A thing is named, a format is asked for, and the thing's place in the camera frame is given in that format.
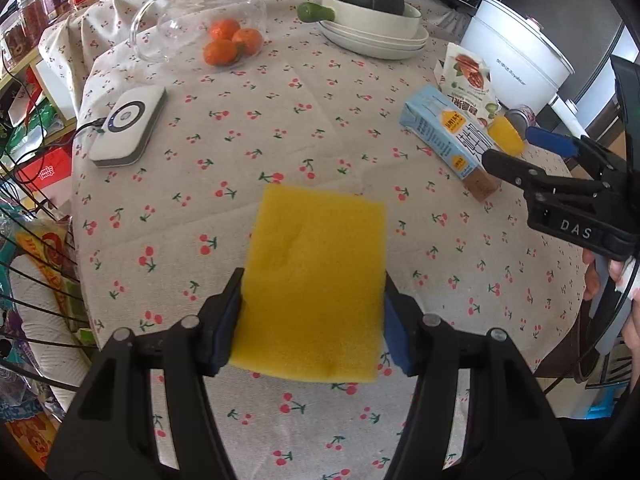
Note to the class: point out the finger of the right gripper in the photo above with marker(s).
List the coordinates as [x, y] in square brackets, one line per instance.
[530, 178]
[592, 157]

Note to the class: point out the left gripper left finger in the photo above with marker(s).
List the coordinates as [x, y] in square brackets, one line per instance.
[108, 431]

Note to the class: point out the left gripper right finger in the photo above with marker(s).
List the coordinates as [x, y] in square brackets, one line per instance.
[511, 431]

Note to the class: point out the yellow snack wrapper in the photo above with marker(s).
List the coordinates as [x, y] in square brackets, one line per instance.
[506, 137]

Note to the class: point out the nut snack wrapper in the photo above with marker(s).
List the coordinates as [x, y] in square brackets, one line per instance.
[464, 78]

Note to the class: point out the yellow green sponge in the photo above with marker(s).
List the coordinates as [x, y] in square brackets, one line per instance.
[312, 289]

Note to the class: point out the red milk drink can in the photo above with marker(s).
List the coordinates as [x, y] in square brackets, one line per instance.
[521, 118]

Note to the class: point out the person's right hand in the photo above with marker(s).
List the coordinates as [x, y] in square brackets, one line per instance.
[610, 304]

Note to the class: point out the white paper towel roll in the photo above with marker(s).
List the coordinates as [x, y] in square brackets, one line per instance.
[57, 351]

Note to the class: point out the white electric cooking pot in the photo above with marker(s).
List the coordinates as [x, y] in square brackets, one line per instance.
[525, 67]

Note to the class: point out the grey steel refrigerator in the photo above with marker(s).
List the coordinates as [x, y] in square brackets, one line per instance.
[588, 33]

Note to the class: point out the stacked white plates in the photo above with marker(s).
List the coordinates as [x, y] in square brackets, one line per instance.
[374, 46]

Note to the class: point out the cherry print tablecloth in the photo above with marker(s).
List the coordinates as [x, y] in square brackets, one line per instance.
[154, 239]

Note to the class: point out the orange tangerine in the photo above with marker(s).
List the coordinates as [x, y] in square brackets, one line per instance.
[221, 52]
[248, 40]
[223, 29]

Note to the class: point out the glass jar with wooden lid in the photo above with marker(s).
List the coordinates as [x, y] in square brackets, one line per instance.
[174, 32]

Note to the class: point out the black wire rack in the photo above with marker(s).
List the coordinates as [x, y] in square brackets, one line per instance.
[38, 226]

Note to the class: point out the cream handled baking dish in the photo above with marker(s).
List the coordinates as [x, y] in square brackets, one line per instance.
[403, 26]

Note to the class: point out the white wireless charger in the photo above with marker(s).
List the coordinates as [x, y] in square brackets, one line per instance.
[128, 128]

